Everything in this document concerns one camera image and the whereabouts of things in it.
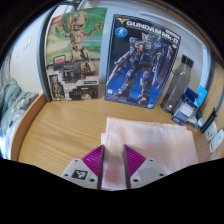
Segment blue robot model kit box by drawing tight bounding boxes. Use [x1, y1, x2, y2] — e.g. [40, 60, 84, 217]
[104, 13, 182, 110]

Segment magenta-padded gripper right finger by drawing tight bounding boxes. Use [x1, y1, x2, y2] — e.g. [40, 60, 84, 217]
[122, 144, 167, 190]

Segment clear bottle with black cap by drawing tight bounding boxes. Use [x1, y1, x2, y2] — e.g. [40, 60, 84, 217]
[159, 54, 195, 114]

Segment small dark blue carton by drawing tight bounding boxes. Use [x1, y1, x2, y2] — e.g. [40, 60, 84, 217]
[170, 87, 199, 126]

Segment pink towel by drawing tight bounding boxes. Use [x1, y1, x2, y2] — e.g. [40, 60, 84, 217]
[100, 116, 200, 191]

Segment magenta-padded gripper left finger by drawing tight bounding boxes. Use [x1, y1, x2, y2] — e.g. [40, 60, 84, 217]
[59, 144, 106, 191]

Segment green tree-figure toy box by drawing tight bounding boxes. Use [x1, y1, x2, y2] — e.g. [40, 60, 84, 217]
[45, 7, 108, 102]

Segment bed with blue-green bedding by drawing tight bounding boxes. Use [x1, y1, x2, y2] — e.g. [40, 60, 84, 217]
[0, 78, 40, 158]

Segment black cylindrical handle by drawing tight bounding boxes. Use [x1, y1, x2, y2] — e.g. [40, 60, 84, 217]
[199, 107, 219, 134]

